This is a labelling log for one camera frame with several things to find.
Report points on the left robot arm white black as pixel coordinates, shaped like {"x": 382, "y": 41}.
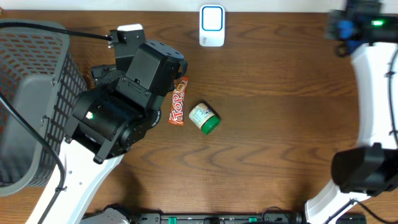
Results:
{"x": 107, "y": 120}

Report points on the white jar green lid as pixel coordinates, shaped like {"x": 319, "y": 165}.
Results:
{"x": 204, "y": 118}

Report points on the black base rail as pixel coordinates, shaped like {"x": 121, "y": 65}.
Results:
{"x": 271, "y": 217}

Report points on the grey plastic shopping basket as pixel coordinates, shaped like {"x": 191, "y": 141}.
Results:
{"x": 40, "y": 80}

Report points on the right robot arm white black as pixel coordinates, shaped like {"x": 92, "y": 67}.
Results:
{"x": 369, "y": 38}

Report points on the chocolate bar wrapper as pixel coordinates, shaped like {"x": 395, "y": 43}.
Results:
{"x": 176, "y": 115}

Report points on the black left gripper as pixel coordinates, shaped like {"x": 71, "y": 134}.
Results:
{"x": 102, "y": 74}

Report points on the white barcode scanner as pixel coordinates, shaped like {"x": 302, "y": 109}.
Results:
{"x": 212, "y": 25}

